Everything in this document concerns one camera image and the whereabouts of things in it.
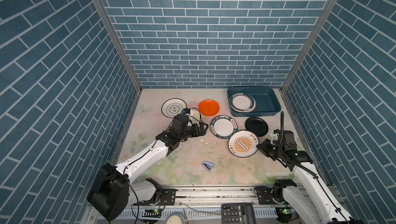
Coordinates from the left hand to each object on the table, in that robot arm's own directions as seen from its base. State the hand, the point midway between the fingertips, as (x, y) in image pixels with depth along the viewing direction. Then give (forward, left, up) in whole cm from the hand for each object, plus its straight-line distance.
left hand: (203, 127), depth 82 cm
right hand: (-7, -28, -5) cm, 30 cm away
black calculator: (-37, -15, -13) cm, 42 cm away
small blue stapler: (-15, -3, -14) cm, 21 cm away
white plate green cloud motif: (+26, +21, -15) cm, 36 cm away
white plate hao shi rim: (+9, -14, -15) cm, 22 cm away
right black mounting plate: (-30, -30, -14) cm, 44 cm away
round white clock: (-38, +12, -12) cm, 42 cm away
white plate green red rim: (+29, -30, -14) cm, 44 cm away
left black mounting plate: (-30, +17, -15) cm, 37 cm away
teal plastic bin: (+33, -49, -14) cm, 61 cm away
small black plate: (+9, -36, -14) cm, 39 cm away
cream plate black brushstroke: (+17, +4, -15) cm, 23 cm away
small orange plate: (+25, -5, -15) cm, 29 cm away
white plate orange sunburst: (-5, -23, -10) cm, 26 cm away
